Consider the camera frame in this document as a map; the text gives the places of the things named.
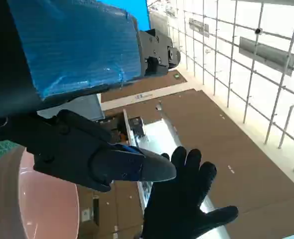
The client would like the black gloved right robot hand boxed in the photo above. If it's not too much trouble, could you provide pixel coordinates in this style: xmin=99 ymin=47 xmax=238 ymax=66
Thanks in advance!
xmin=142 ymin=146 xmax=239 ymax=239

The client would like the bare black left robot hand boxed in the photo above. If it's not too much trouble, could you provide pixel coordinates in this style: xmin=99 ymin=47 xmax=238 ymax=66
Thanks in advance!
xmin=0 ymin=0 xmax=181 ymax=194

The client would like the pink bowl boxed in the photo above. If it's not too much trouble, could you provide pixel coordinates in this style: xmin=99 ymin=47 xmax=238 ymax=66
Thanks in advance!
xmin=0 ymin=145 xmax=80 ymax=239

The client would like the long ceiling light strip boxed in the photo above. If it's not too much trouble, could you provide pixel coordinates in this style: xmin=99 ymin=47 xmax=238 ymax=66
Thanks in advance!
xmin=137 ymin=118 xmax=231 ymax=239

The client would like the blue screen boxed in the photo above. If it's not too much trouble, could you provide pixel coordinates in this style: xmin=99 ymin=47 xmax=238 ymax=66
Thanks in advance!
xmin=97 ymin=0 xmax=151 ymax=30

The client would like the green cutting mat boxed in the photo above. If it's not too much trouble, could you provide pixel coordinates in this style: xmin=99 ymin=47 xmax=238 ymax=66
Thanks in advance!
xmin=0 ymin=140 xmax=25 ymax=168

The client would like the small grey cable tray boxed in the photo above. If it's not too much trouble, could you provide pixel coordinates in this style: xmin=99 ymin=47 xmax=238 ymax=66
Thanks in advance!
xmin=188 ymin=18 xmax=210 ymax=38

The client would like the white pipe lattice frame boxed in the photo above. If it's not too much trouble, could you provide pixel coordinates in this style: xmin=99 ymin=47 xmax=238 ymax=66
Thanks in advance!
xmin=147 ymin=0 xmax=294 ymax=172

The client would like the large grey cable tray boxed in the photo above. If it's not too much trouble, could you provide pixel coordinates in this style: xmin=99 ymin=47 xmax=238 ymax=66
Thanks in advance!
xmin=239 ymin=36 xmax=294 ymax=77

